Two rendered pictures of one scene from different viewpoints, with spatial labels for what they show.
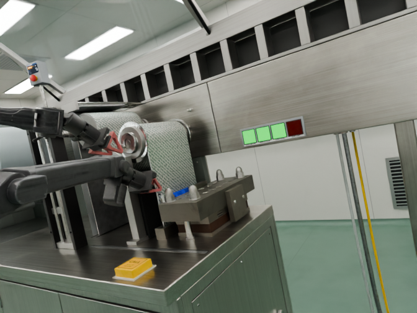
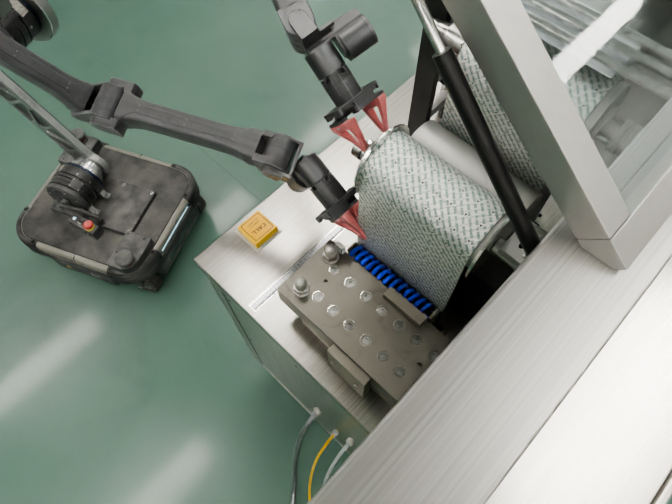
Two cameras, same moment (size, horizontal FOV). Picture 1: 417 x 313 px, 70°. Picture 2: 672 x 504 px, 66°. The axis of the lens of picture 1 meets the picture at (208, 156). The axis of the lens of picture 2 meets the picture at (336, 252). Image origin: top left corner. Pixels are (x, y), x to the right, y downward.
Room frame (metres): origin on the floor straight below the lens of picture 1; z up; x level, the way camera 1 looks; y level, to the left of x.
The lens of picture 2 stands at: (1.10, -0.33, 2.02)
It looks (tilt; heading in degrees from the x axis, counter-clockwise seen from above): 63 degrees down; 102
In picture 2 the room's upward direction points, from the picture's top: 2 degrees counter-clockwise
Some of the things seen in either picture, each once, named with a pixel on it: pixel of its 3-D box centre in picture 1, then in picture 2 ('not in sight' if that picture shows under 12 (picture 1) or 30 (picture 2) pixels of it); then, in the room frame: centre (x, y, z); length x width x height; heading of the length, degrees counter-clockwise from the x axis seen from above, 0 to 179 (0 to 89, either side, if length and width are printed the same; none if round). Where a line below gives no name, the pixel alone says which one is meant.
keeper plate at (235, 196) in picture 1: (237, 202); (347, 372); (1.05, -0.07, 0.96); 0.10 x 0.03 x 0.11; 146
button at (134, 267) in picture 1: (133, 267); (257, 229); (0.78, 0.25, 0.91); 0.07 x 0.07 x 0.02; 56
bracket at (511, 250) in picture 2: not in sight; (523, 250); (1.31, 0.09, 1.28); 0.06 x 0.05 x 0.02; 146
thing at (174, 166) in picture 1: (174, 172); (403, 256); (1.13, 0.14, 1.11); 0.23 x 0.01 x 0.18; 146
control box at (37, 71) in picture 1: (36, 73); not in sight; (1.39, 0.69, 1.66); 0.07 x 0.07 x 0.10; 74
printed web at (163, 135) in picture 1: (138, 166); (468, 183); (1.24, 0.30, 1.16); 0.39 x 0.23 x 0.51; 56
